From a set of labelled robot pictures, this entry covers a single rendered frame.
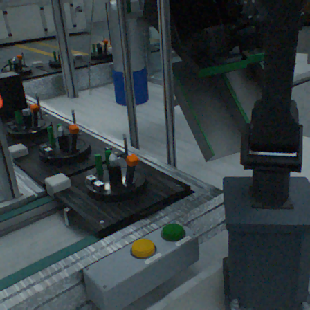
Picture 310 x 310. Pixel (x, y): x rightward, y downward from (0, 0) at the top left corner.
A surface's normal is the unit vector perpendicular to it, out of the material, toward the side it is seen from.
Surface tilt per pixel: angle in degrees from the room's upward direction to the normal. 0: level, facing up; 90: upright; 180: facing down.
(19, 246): 0
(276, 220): 0
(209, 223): 90
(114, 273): 0
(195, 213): 90
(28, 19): 90
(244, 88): 45
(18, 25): 90
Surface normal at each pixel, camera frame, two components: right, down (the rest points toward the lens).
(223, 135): 0.29, -0.40
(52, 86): 0.62, 0.30
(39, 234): -0.07, -0.90
